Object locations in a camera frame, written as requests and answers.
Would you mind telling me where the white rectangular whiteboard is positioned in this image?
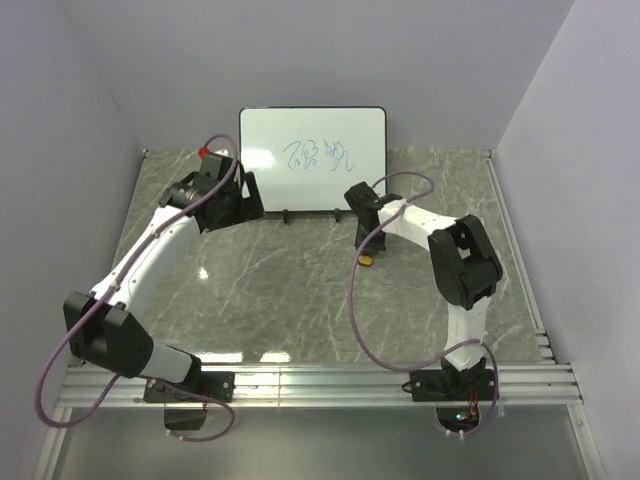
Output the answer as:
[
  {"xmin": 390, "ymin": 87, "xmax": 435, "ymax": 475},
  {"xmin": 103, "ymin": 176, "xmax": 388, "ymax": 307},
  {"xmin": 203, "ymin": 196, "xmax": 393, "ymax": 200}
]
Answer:
[{"xmin": 239, "ymin": 106, "xmax": 387, "ymax": 213}]

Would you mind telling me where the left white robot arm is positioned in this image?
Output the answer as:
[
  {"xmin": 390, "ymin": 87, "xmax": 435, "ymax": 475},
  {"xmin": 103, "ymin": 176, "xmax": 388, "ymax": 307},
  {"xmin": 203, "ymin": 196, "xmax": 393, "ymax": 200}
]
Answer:
[{"xmin": 63, "ymin": 152, "xmax": 264, "ymax": 402}]

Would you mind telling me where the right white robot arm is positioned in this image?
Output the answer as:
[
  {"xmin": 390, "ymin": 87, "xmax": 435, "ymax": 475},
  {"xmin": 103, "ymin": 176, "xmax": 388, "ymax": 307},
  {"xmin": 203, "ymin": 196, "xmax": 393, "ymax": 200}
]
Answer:
[{"xmin": 344, "ymin": 182, "xmax": 503, "ymax": 401}]

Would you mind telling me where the black whiteboard stand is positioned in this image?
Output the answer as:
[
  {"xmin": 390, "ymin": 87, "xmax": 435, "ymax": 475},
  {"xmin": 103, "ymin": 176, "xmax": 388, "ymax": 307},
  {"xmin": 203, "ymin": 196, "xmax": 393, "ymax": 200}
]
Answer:
[{"xmin": 281, "ymin": 208, "xmax": 342, "ymax": 224}]

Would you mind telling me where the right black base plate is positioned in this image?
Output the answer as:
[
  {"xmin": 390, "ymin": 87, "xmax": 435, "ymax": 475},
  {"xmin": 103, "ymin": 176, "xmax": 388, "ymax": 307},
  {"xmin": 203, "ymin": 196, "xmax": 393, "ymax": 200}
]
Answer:
[{"xmin": 401, "ymin": 358, "xmax": 499, "ymax": 402}]

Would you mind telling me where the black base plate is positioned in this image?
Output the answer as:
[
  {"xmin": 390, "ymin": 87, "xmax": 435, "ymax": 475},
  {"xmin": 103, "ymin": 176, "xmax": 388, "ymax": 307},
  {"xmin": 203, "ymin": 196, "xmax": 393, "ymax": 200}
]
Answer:
[
  {"xmin": 143, "ymin": 371, "xmax": 235, "ymax": 403},
  {"xmin": 401, "ymin": 358, "xmax": 499, "ymax": 402}
]

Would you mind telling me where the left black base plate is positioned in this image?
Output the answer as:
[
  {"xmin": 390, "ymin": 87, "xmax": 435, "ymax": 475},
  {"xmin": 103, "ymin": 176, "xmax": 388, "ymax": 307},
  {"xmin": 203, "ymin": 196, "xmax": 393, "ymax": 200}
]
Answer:
[{"xmin": 143, "ymin": 371, "xmax": 235, "ymax": 403}]

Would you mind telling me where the aluminium right side rail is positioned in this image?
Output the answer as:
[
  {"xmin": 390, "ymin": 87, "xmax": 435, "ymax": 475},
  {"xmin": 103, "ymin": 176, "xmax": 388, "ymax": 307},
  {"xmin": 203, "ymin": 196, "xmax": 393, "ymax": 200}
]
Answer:
[{"xmin": 481, "ymin": 149, "xmax": 558, "ymax": 364}]

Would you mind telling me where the aluminium rail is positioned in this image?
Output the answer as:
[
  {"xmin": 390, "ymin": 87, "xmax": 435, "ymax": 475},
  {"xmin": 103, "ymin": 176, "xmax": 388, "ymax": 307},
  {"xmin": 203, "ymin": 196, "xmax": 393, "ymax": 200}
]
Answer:
[
  {"xmin": 35, "ymin": 364, "xmax": 592, "ymax": 479},
  {"xmin": 481, "ymin": 149, "xmax": 558, "ymax": 364}
]

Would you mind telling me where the aluminium front rail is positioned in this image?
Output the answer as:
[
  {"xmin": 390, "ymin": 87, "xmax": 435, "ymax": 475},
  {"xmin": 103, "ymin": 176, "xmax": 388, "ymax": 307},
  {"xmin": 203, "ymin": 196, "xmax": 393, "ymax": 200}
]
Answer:
[{"xmin": 35, "ymin": 364, "xmax": 592, "ymax": 479}]

